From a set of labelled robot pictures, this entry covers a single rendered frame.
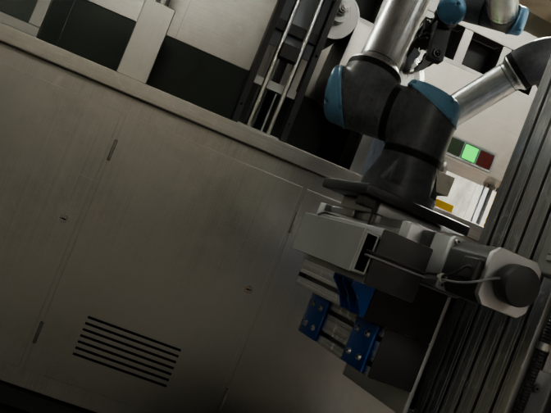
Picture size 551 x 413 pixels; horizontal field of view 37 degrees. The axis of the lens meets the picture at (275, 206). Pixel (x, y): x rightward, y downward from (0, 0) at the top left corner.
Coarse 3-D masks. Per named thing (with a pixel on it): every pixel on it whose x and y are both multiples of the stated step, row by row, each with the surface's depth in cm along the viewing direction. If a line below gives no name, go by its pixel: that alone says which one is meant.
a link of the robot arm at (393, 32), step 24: (408, 0) 168; (384, 24) 167; (408, 24) 168; (384, 48) 165; (408, 48) 169; (336, 72) 164; (360, 72) 162; (384, 72) 162; (336, 96) 162; (360, 96) 160; (384, 96) 159; (336, 120) 165; (360, 120) 162
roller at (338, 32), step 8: (344, 0) 242; (352, 0) 243; (352, 8) 243; (352, 16) 243; (344, 24) 243; (352, 24) 243; (336, 32) 242; (344, 32) 243; (328, 40) 245; (336, 40) 246
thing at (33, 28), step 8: (40, 0) 204; (48, 0) 204; (40, 8) 204; (48, 8) 205; (0, 16) 202; (8, 16) 202; (32, 16) 203; (40, 16) 204; (8, 24) 202; (16, 24) 203; (24, 24) 203; (32, 24) 204; (40, 24) 204; (32, 32) 204
